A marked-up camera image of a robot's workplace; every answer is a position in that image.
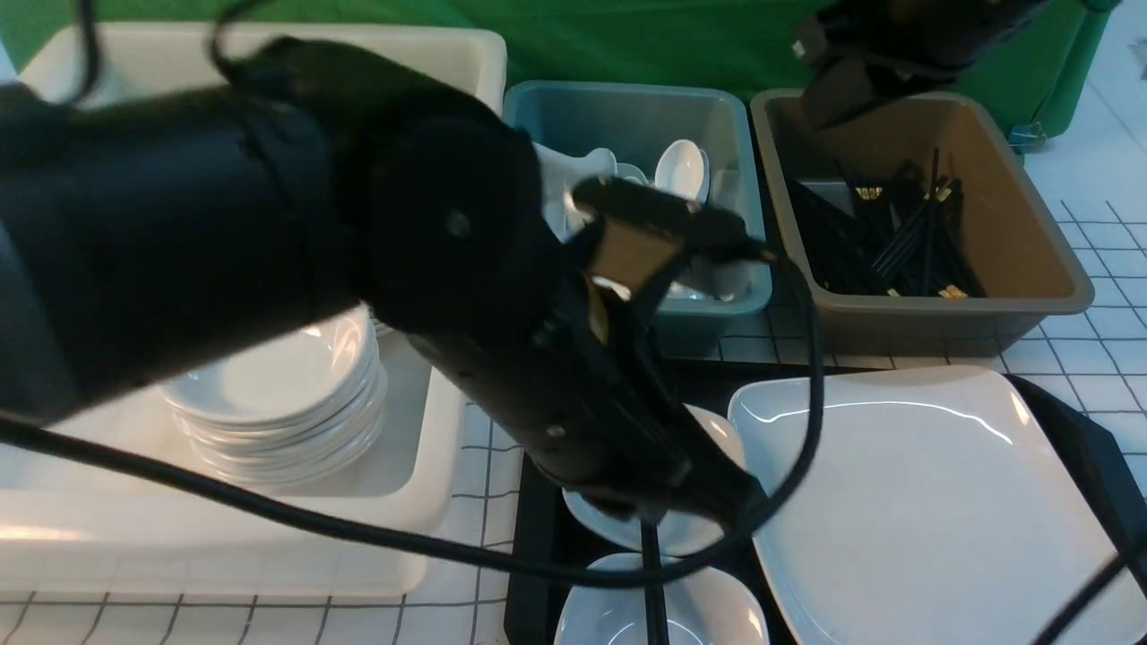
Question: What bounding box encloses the small white bowl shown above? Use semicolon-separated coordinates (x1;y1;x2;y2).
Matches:
553;568;770;644
563;404;746;558

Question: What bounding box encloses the brown plastic bin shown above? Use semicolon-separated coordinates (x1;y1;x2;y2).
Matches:
750;90;1094;356

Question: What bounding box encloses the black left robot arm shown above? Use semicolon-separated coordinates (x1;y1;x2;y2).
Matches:
3;38;763;526

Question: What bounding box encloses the pile of white spoons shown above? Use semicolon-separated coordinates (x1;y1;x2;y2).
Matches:
533;140;746;302

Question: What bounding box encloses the stack of small white bowls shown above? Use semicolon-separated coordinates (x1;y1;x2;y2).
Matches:
159;306;388;489

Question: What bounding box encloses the large white rice plate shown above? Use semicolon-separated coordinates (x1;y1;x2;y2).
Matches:
754;366;1144;644

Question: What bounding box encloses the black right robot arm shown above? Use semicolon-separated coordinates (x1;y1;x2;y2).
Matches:
791;1;1045;131

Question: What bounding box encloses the black serving tray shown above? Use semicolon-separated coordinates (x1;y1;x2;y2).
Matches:
504;358;1146;644

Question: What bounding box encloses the white checkered tablecloth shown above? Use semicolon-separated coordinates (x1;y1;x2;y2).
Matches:
0;86;1147;645

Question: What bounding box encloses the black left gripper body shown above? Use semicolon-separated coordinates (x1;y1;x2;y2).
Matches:
407;269;766;524

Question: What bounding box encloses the black chopsticks pair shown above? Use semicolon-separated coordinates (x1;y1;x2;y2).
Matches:
642;520;670;645

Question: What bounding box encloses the pile of black chopsticks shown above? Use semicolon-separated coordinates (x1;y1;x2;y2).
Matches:
786;148;988;300

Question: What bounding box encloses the teal plastic bin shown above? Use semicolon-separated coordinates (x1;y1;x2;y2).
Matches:
504;81;772;357

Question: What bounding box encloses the metal binder clip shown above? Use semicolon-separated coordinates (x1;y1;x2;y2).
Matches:
1006;122;1048;156

